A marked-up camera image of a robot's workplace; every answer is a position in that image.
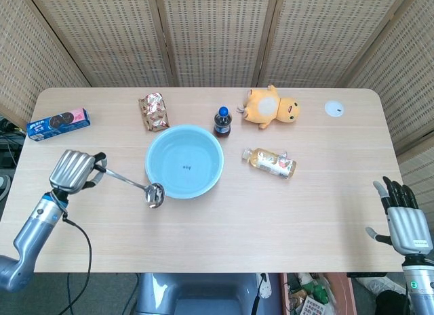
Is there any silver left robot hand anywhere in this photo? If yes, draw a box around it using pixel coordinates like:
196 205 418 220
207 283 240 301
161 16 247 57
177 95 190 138
49 150 109 194

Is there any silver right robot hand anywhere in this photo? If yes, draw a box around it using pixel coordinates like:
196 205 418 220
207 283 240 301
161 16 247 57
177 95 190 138
365 175 434 255

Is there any metal ladle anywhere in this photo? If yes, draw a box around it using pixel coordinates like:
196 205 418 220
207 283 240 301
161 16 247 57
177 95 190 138
94 163 165 209

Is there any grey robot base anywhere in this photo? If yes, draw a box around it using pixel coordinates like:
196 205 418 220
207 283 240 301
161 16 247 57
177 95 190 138
134 272 274 315

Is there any light blue bowl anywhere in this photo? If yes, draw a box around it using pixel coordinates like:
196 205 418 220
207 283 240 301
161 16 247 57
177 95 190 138
145 125 225 200

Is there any blue pink cookie box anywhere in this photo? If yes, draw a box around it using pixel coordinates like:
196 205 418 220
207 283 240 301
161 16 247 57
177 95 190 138
26 107 92 142

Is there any gold red snack bag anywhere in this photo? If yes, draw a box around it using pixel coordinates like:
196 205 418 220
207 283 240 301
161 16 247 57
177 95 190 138
138 93 170 132

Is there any pink bin with clutter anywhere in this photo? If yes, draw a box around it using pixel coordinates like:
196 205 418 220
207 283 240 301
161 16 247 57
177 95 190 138
279 272 357 315

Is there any white round table grommet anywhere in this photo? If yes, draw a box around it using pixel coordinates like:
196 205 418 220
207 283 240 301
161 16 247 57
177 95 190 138
324 100 345 118

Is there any clear bottle yellow drink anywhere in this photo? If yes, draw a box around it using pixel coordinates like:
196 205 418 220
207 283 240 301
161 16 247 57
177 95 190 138
241 147 298 180

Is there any cola bottle blue cap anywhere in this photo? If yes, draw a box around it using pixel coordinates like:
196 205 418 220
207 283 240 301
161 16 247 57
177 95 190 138
213 106 233 139

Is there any yellow plush duck toy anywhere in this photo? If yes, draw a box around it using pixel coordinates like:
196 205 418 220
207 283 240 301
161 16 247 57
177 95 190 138
237 85 301 130

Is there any black cable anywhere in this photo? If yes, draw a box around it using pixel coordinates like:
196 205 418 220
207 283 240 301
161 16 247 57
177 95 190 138
50 191 93 315

